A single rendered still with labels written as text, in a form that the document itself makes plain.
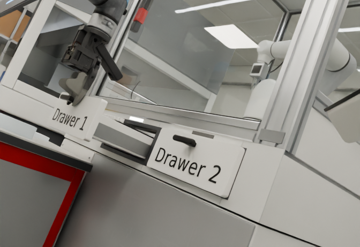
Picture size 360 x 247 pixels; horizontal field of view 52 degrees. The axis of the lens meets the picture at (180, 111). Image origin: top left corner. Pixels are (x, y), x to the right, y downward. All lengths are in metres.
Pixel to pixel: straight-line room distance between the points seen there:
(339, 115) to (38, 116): 1.58
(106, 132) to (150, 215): 0.23
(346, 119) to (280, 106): 0.35
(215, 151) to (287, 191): 0.17
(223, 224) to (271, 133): 0.20
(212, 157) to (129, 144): 0.27
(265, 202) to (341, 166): 0.26
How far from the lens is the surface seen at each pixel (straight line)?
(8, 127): 1.22
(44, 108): 1.87
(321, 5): 0.87
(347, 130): 0.46
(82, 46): 1.05
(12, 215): 1.20
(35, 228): 1.23
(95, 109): 0.94
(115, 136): 0.98
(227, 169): 0.78
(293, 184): 0.78
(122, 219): 1.04
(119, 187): 1.09
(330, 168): 0.88
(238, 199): 0.76
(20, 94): 1.84
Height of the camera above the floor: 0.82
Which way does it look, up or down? 9 degrees up
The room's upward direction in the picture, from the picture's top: 22 degrees clockwise
